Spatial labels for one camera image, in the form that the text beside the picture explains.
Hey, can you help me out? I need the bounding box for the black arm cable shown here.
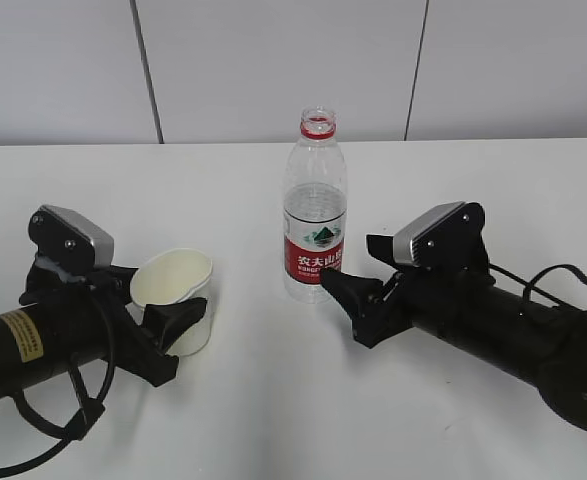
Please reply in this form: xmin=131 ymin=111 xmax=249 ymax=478
xmin=487 ymin=262 xmax=587 ymax=306
xmin=0 ymin=284 xmax=124 ymax=474

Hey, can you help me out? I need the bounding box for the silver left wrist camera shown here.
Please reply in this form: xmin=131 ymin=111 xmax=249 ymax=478
xmin=28 ymin=204 xmax=114 ymax=280

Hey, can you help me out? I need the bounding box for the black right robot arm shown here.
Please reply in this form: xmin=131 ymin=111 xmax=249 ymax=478
xmin=320 ymin=240 xmax=587 ymax=431

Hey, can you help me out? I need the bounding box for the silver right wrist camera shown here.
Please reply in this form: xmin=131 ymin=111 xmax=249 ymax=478
xmin=392 ymin=201 xmax=485 ymax=269

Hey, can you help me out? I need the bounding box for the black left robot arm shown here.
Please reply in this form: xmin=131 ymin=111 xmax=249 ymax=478
xmin=0 ymin=266 xmax=207 ymax=399

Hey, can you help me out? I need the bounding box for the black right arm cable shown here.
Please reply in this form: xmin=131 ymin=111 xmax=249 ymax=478
xmin=487 ymin=262 xmax=587 ymax=306

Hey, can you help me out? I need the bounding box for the clear Nongfu Spring water bottle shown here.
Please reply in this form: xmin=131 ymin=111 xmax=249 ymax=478
xmin=282 ymin=106 xmax=348 ymax=304

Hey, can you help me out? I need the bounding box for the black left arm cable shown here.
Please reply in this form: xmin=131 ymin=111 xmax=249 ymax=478
xmin=0 ymin=284 xmax=124 ymax=474

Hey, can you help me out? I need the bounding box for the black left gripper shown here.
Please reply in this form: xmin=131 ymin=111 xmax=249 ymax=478
xmin=20 ymin=262 xmax=208 ymax=387

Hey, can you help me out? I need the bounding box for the white paper cup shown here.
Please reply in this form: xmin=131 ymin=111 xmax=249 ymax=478
xmin=130 ymin=248 xmax=213 ymax=357

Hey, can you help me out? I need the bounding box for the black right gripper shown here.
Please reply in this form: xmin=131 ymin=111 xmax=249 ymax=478
xmin=320 ymin=234 xmax=493 ymax=348

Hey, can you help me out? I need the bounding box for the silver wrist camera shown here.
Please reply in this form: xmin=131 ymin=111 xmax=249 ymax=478
xmin=392 ymin=201 xmax=485 ymax=269
xmin=28 ymin=204 xmax=114 ymax=280

